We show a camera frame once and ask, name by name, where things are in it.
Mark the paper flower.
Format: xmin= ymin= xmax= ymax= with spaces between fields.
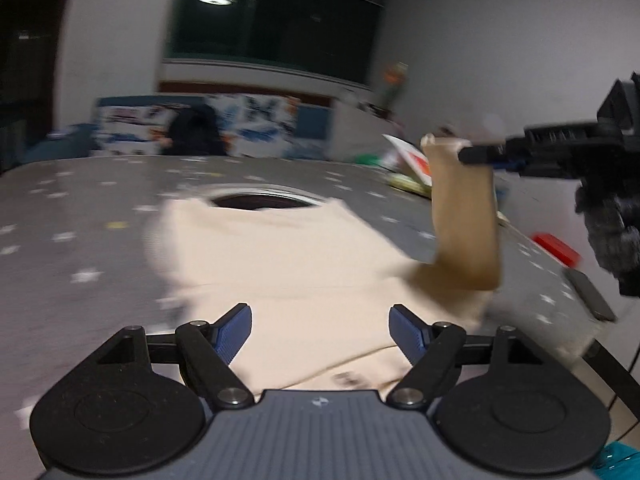
xmin=380 ymin=62 xmax=408 ymax=108

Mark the grey star tablecloth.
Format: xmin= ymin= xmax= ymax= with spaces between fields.
xmin=0 ymin=155 xmax=640 ymax=480

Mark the green framed window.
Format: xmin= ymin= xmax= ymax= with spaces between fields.
xmin=165 ymin=0 xmax=391 ymax=91

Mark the black round induction cooker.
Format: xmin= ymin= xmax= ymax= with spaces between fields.
xmin=212 ymin=191 xmax=321 ymax=211

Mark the yellow packet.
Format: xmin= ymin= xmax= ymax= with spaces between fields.
xmin=389 ymin=174 xmax=433 ymax=197

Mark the white plastic bag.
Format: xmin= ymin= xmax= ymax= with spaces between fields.
xmin=382 ymin=134 xmax=433 ymax=186

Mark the teal object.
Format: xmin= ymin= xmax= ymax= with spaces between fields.
xmin=595 ymin=442 xmax=640 ymax=480

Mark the red object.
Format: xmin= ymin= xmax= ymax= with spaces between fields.
xmin=532 ymin=232 xmax=581 ymax=265

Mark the butterfly print sofa cover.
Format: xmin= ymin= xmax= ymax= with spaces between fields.
xmin=97 ymin=94 xmax=301 ymax=159

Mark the beige garment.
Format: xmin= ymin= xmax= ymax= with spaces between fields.
xmin=142 ymin=132 xmax=601 ymax=396

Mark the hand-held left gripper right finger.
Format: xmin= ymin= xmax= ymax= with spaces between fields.
xmin=387 ymin=304 xmax=546 ymax=407

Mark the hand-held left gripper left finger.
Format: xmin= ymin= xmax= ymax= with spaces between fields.
xmin=97 ymin=303 xmax=253 ymax=408

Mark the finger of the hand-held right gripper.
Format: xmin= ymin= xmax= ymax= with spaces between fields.
xmin=459 ymin=141 xmax=526 ymax=171

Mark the black backpack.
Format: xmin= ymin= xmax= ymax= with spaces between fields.
xmin=167 ymin=105 xmax=227 ymax=157

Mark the blue sofa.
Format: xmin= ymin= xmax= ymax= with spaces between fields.
xmin=20 ymin=95 xmax=336 ymax=167

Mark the black phone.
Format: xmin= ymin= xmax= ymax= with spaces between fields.
xmin=562 ymin=267 xmax=617 ymax=322

